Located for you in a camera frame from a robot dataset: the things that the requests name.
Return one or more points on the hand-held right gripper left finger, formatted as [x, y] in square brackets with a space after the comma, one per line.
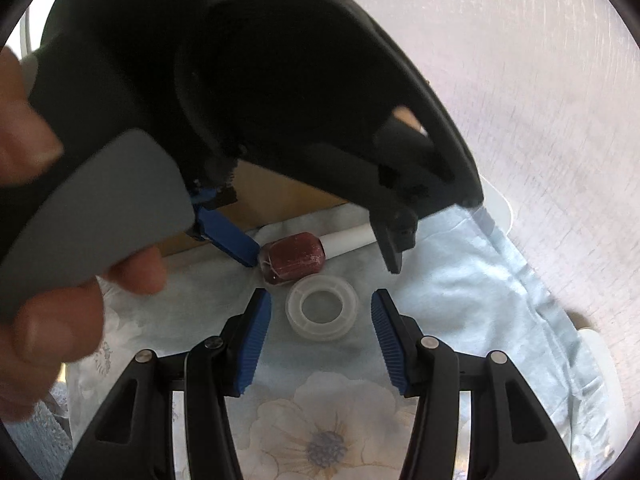
[252, 345]

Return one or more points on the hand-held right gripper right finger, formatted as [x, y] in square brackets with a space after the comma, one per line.
[390, 345]

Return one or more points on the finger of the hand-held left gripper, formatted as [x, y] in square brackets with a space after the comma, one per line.
[397, 240]
[230, 242]

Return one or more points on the dark red nail polish bottle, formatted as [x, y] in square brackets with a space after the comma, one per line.
[295, 257]

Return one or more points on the person's left hand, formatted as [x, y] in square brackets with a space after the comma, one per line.
[45, 335]

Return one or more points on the light blue floral blanket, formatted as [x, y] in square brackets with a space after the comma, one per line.
[450, 285]

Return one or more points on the light blue towel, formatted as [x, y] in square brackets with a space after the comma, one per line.
[40, 435]

